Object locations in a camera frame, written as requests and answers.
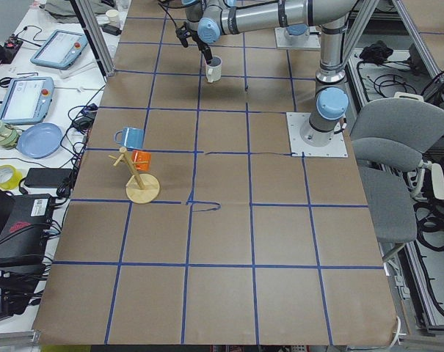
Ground blue teach pendant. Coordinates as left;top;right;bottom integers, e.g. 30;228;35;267
0;77;55;125
30;29;88;70

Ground green tape rolls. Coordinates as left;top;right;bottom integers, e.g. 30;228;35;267
0;120;21;149

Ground black laptop bag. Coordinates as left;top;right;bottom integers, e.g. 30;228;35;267
0;190;54;268

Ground wooden mug tree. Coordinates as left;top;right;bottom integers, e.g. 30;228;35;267
109;147;160;204

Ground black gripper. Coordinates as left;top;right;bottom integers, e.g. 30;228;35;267
175;21;213;64

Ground grey office chair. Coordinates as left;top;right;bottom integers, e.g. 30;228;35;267
350;95;444;261

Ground black power adapter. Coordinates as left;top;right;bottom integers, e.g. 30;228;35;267
23;168;72;188

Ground blue plate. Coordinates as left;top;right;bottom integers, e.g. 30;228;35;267
17;122;63;158

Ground aluminium frame post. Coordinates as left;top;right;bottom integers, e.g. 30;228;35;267
70;0;115;77

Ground orange mug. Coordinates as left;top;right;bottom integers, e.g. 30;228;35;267
131;150;151;172

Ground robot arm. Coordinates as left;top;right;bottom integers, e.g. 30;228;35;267
175;1;354;147
282;23;310;44

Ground white grey mug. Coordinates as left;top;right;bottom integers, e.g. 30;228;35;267
205;56;222;84

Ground light blue mug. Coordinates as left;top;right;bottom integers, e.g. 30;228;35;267
114;127;145;150

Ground paper cup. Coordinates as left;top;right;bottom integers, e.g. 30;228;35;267
105;9;120;27

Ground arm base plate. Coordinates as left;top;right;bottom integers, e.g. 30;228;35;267
286;112;348;158
274;26;321;51

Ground yellow tape roll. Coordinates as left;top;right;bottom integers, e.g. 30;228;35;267
0;165;23;190

